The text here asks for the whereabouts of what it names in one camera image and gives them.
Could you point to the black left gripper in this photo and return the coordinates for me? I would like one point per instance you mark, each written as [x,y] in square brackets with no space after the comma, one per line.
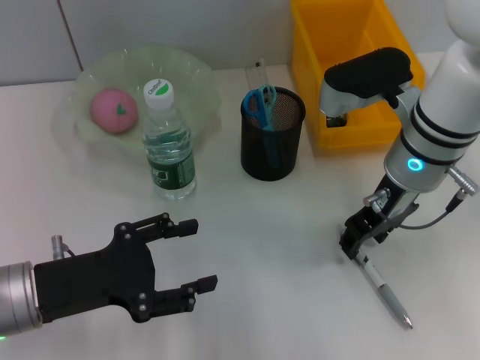
[97,277]

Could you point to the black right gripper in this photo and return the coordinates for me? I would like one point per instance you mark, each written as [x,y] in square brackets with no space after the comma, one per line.
[382,213]

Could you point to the white grey pen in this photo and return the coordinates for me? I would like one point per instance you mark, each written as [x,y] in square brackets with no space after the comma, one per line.
[386,292]

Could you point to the clear green-label water bottle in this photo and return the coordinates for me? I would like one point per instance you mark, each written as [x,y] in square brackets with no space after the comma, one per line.
[168,157]

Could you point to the green plastic wrapper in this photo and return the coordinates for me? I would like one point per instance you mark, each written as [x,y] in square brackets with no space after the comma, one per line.
[336,122]

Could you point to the pink toy peach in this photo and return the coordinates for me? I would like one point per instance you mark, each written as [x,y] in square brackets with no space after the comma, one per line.
[112,110]

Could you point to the blue teal scissors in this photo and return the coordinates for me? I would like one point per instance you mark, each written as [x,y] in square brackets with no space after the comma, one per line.
[262,108]

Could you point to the clear plastic ruler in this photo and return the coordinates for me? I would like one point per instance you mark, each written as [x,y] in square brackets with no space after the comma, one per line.
[258,77]

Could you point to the black mesh pen holder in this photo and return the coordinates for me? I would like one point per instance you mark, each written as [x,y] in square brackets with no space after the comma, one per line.
[270,153]

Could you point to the translucent green fruit plate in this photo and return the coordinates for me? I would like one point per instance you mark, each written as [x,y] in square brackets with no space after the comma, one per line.
[187,82]

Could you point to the yellow plastic bin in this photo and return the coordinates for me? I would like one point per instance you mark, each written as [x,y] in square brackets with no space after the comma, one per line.
[337,45]

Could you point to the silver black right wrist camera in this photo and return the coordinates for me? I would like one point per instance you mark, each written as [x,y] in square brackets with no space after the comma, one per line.
[363,82]

